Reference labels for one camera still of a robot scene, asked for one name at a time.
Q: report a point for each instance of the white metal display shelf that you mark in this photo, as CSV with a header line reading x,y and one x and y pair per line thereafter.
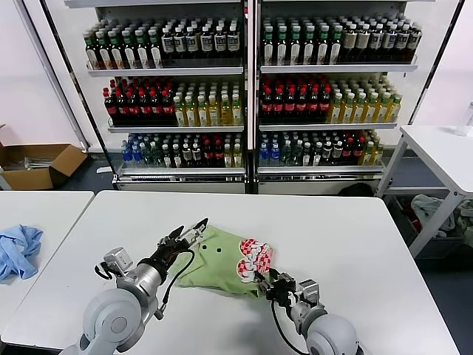
x,y
332,68
166,70

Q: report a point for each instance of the small white paper scrap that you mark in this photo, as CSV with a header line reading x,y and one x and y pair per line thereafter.
x,y
103,169

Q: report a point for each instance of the small dark bottle white label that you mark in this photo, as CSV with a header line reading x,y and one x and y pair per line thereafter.
x,y
167,157
307,154
178,157
318,154

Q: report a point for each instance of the light green polo shirt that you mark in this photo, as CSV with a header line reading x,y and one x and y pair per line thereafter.
x,y
221,266

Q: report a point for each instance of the grey metal rods bundle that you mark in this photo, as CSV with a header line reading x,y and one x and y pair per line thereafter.
x,y
27,163

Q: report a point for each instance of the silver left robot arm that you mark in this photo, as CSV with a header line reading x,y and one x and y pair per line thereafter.
x,y
111,321

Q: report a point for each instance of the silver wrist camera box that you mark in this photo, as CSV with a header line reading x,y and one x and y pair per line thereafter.
x,y
119,260
308,290

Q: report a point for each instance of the white side table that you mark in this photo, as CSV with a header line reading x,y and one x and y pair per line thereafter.
x,y
436,148

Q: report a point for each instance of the dark bottle green cap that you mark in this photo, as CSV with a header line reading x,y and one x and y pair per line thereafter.
x,y
104,53
91,53
296,51
156,52
323,51
310,51
337,50
268,51
130,53
282,51
143,53
117,53

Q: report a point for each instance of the small blue water bottle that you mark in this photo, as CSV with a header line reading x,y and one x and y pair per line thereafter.
x,y
128,153
265,155
275,155
137,154

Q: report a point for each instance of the yellow drink bottle white cap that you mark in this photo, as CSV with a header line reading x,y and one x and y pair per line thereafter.
x,y
190,114
237,112
226,113
360,111
214,114
180,114
396,110
384,110
202,114
349,111
372,111
337,111

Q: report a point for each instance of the open brown cardboard box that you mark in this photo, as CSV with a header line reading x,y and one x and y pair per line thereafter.
x,y
29,179

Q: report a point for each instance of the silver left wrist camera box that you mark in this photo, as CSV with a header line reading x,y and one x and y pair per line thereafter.
x,y
119,260

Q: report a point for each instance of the translucent white container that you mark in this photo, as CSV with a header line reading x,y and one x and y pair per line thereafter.
x,y
466,127

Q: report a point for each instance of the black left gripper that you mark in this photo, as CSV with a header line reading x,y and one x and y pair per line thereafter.
x,y
170,251

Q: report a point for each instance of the small yellow drink bottle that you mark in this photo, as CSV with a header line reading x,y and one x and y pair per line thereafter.
x,y
238,157
369,154
228,157
378,153

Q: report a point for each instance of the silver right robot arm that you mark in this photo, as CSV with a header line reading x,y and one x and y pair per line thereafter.
x,y
332,333

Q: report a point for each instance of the tan label bottle white cap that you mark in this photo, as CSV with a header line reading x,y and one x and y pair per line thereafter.
x,y
363,41
350,42

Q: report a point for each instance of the small tea bottle tan label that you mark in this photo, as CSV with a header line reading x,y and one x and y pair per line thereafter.
x,y
187,157
198,157
338,154
327,154

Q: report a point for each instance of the black diagonal frame pole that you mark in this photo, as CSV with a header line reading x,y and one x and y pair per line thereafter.
x,y
87,111
441,55

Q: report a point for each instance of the dark label bottle white cap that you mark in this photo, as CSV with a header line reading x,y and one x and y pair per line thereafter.
x,y
206,43
219,43
415,38
233,43
376,40
180,44
169,45
403,39
191,44
389,40

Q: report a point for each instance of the small green tinted water bottle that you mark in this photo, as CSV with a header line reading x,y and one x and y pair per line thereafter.
x,y
148,155
157,155
297,155
286,155

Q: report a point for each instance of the small cola bottle red cap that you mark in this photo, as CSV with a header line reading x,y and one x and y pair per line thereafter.
x,y
208,156
348,152
218,156
358,152

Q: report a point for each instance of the dark grey storage crate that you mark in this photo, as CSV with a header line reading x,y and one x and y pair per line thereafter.
x,y
439,246

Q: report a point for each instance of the crumpled light blue garment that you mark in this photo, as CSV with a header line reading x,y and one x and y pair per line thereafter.
x,y
18,251

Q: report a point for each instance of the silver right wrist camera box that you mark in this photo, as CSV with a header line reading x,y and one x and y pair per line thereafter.
x,y
308,290

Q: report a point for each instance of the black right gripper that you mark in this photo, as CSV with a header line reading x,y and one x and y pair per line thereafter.
x,y
282,290

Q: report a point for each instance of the crumpled grey green garment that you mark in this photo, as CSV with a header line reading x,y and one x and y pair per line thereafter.
x,y
465,220

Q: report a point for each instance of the black bag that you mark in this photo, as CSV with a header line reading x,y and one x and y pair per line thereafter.
x,y
355,189

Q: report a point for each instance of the crumpled red garment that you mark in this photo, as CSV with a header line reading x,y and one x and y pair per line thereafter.
x,y
413,222

